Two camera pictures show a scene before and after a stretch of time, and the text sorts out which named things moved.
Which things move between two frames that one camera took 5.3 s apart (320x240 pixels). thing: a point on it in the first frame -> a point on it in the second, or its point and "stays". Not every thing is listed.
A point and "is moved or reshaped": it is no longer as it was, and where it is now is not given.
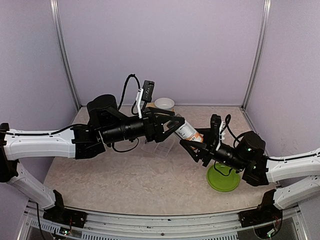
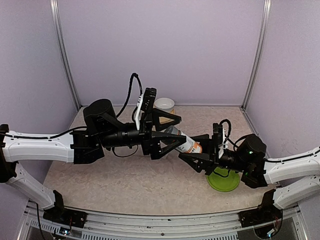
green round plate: [222, 178] stays
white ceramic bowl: [164, 103] stays
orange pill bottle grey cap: [187, 131] is moved or reshaped
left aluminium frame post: [63, 53] stays
